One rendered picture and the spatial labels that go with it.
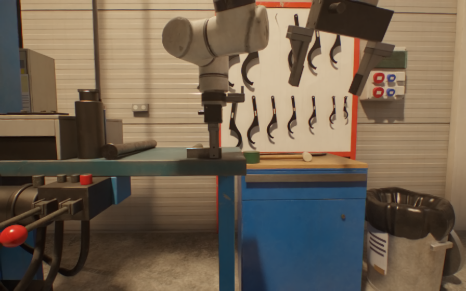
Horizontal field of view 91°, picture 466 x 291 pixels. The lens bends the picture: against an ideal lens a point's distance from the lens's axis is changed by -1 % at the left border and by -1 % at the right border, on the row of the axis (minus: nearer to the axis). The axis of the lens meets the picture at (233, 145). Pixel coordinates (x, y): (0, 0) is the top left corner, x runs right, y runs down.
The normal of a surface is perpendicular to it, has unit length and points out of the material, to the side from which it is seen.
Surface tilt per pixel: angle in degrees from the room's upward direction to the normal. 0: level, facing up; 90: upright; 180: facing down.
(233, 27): 119
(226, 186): 90
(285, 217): 90
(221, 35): 111
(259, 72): 90
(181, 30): 89
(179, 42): 98
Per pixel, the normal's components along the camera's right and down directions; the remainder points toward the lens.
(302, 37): 0.08, 0.48
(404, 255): -0.57, 0.12
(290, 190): 0.02, 0.08
